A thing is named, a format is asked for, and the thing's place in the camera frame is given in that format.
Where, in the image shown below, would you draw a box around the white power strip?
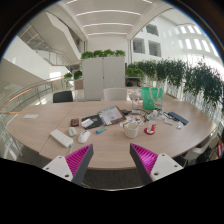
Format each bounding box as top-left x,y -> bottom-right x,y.
49,128 -> 75,149

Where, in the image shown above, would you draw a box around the small red and black box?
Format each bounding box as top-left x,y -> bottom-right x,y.
70,117 -> 80,128

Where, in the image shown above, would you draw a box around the white cup with grid lines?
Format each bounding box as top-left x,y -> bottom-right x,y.
122,120 -> 140,139

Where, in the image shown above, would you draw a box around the dark blue keyboard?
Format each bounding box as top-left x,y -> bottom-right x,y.
167,111 -> 190,126

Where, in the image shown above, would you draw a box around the green plants row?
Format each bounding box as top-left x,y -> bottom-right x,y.
80,49 -> 127,61

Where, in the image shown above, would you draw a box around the clear shaker bottle white lid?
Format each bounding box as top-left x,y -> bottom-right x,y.
129,90 -> 143,109

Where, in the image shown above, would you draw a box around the glass railing with wooden handrail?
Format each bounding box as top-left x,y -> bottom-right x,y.
0,76 -> 76,161

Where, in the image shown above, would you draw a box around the black notebook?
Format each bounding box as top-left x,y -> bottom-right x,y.
81,114 -> 105,130

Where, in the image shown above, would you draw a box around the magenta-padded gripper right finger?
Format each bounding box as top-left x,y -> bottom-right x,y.
129,143 -> 184,186

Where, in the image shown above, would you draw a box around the black power adapter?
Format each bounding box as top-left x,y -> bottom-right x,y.
120,108 -> 133,116

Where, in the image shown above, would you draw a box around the silver foil booklet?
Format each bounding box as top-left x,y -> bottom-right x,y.
97,105 -> 127,126

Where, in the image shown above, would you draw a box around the potted plant in brown planter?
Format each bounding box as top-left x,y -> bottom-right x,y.
63,69 -> 84,90

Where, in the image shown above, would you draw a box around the tangled black cables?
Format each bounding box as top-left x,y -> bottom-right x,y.
143,109 -> 174,123

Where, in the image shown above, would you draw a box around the white paper sheet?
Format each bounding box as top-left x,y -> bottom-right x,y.
22,113 -> 40,120

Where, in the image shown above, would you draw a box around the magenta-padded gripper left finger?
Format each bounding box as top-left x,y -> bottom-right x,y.
42,143 -> 95,187

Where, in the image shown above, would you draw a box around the green tote bag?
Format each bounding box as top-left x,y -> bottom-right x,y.
141,86 -> 164,111

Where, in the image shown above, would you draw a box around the long green hedge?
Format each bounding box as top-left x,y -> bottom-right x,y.
125,59 -> 224,111

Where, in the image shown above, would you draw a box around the clear water bottle red label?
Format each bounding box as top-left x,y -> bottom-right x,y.
147,109 -> 159,134

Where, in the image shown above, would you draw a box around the blue and green tube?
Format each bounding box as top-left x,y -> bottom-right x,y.
95,126 -> 108,135

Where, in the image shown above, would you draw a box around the black chair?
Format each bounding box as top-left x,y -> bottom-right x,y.
52,90 -> 74,104

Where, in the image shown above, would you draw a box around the small white charger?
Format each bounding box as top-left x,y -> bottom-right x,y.
67,126 -> 78,137

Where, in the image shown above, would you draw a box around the white card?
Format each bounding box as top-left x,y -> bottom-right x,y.
81,118 -> 95,129

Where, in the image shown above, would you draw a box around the white cabinet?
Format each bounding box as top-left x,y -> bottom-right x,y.
81,56 -> 126,101

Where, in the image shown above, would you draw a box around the white chair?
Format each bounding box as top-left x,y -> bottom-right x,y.
182,131 -> 221,164
102,87 -> 129,102

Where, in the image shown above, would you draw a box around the white computer mouse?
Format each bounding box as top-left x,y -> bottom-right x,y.
77,129 -> 92,145

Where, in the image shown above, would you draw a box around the colourful sticker sheet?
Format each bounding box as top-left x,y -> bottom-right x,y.
119,114 -> 145,127

